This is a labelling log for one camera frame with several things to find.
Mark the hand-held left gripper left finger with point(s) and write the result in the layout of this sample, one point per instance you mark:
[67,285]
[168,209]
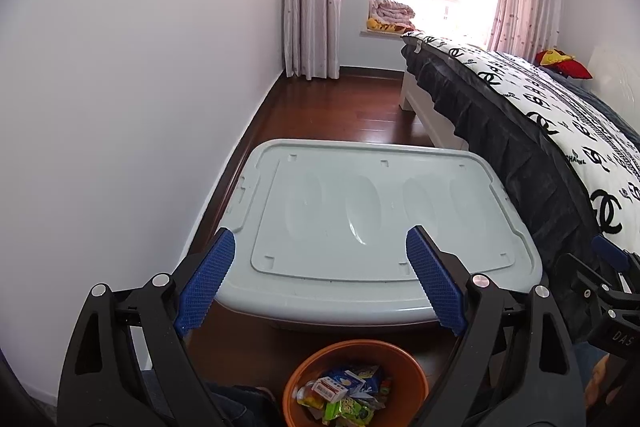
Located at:
[207,282]

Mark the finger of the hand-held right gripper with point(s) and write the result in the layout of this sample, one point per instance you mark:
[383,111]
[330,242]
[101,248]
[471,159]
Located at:
[612,253]
[582,277]

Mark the person's right jeans leg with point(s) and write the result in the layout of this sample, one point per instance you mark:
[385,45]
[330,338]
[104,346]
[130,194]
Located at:
[580,362]

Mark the folded pink blanket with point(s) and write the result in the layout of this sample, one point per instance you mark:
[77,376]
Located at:
[392,11]

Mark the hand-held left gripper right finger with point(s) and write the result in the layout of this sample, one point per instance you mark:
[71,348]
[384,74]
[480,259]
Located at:
[435,282]

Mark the grey plastic storage box lid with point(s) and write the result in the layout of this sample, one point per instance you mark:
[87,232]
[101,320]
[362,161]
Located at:
[325,257]

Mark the orange plastic bin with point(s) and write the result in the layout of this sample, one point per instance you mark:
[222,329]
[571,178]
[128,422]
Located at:
[345,349]

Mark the person's jeans leg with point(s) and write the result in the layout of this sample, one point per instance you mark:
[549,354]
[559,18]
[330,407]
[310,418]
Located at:
[580,362]
[240,404]

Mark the red and yellow pillow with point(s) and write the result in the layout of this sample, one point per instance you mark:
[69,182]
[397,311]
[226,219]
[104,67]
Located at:
[562,63]

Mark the white headboard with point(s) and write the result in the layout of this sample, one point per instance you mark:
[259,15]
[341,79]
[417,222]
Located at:
[617,67]

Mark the green snack wrapper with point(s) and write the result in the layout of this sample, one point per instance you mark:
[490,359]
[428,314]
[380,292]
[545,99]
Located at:
[350,409]

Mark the yellow and red plush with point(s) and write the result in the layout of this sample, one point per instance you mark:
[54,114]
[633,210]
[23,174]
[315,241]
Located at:
[387,27]

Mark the white and blue drink carton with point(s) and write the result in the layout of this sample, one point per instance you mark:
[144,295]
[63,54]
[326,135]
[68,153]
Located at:
[335,384]

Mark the black and white printed bedcover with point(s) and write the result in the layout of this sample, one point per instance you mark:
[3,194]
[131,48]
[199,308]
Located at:
[550,107]

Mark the person's right hand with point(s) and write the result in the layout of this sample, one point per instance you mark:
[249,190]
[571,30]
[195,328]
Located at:
[597,379]

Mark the person's left jeans leg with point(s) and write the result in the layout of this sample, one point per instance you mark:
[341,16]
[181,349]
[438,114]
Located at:
[240,404]

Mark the white bed frame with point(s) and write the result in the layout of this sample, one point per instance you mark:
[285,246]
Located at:
[430,107]

